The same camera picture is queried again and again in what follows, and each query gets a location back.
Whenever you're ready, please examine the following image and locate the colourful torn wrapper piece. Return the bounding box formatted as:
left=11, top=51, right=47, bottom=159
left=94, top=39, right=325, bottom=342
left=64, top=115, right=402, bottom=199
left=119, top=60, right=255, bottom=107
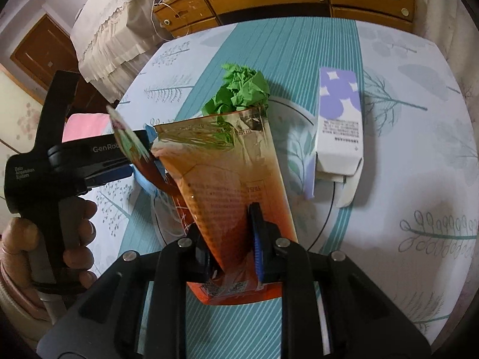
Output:
left=106, top=105, right=180, bottom=197

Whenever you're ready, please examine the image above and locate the orange foil snack bag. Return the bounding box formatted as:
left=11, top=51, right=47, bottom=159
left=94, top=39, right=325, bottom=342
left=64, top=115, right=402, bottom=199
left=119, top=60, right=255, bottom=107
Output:
left=152, top=105, right=297, bottom=305

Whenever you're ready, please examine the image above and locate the person's left hand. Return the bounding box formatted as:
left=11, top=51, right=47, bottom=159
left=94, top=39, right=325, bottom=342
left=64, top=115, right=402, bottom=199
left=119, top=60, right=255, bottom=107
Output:
left=0, top=197, right=99, bottom=309

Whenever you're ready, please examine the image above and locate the pink bed sheet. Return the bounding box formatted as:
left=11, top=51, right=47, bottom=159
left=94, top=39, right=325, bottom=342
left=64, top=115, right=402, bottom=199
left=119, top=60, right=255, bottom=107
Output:
left=62, top=113, right=110, bottom=143

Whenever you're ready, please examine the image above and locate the crumpled green paper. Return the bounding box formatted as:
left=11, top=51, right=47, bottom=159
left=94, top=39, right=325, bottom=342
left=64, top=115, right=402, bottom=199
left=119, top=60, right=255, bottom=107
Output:
left=201, top=63, right=270, bottom=116

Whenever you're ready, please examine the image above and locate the white lace covered furniture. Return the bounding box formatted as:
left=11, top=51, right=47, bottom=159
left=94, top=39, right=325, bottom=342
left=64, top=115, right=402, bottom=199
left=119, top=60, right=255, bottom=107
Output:
left=71, top=0, right=172, bottom=103

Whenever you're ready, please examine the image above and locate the brown wooden door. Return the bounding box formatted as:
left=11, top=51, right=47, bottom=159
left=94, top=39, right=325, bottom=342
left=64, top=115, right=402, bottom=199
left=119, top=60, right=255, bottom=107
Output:
left=10, top=15, right=107, bottom=114

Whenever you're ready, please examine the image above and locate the white teal striped tablecloth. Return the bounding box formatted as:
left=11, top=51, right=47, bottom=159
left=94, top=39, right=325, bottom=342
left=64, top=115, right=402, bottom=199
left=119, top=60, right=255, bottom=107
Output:
left=87, top=16, right=479, bottom=359

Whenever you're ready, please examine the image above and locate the white purple carton box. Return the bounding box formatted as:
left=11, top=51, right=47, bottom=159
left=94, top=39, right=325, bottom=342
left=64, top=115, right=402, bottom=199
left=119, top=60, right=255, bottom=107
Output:
left=304, top=67, right=364, bottom=208

